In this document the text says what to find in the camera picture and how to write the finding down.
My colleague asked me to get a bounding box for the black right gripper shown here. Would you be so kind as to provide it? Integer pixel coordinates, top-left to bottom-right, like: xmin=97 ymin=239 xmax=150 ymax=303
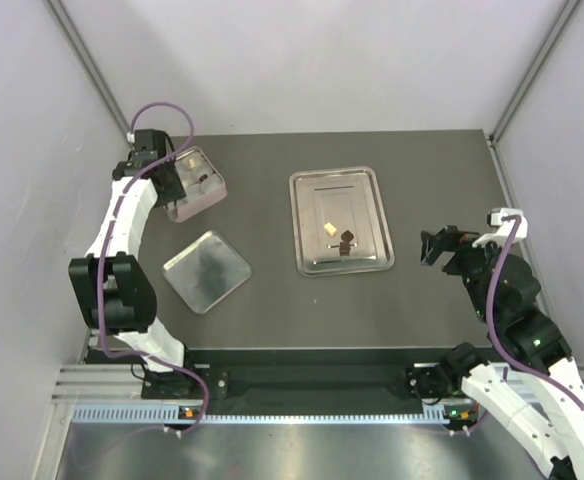
xmin=419 ymin=223 xmax=508 ymax=321

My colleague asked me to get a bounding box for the dark ridged chocolate square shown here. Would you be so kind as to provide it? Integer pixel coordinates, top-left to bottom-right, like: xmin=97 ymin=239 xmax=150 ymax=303
xmin=341 ymin=230 xmax=354 ymax=242

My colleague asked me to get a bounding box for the silver tin lid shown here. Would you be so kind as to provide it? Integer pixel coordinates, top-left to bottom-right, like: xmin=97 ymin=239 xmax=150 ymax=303
xmin=161 ymin=230 xmax=252 ymax=315

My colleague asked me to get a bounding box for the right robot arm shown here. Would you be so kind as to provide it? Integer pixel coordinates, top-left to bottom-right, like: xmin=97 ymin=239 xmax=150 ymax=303
xmin=408 ymin=208 xmax=584 ymax=479

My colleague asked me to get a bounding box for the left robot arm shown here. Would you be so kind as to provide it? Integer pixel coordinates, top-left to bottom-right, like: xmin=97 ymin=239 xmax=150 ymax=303
xmin=68 ymin=162 xmax=199 ymax=397

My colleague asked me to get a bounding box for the pink chocolate tin box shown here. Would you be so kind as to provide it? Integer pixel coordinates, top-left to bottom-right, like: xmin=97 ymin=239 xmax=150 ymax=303
xmin=165 ymin=147 xmax=227 ymax=223

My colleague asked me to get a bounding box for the steel serving tray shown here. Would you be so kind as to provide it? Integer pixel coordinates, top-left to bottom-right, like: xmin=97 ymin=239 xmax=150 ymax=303
xmin=289 ymin=166 xmax=395 ymax=277

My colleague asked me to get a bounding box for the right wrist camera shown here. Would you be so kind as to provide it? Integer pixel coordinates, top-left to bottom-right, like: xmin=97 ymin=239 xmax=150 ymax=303
xmin=487 ymin=208 xmax=528 ymax=238

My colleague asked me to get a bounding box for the right aluminium corner post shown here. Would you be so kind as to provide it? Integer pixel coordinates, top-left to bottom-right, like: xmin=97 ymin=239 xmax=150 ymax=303
xmin=487 ymin=0 xmax=583 ymax=148

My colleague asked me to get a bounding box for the aluminium corner post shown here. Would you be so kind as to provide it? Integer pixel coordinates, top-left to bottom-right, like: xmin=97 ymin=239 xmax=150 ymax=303
xmin=42 ymin=0 xmax=130 ymax=145
xmin=487 ymin=0 xmax=583 ymax=148

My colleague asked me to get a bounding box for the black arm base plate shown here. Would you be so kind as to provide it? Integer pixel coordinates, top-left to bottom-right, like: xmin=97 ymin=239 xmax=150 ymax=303
xmin=142 ymin=364 xmax=462 ymax=402

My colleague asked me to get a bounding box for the left aluminium corner post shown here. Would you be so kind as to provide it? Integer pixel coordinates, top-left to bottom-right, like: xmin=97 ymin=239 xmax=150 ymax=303
xmin=42 ymin=0 xmax=130 ymax=145

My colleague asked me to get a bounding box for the aluminium frame rail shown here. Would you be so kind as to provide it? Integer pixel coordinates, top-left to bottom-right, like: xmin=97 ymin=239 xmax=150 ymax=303
xmin=51 ymin=362 xmax=584 ymax=401

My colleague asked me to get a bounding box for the grey slotted cable duct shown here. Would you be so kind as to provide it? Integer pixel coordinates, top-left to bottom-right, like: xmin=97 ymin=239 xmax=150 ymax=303
xmin=72 ymin=404 xmax=449 ymax=425

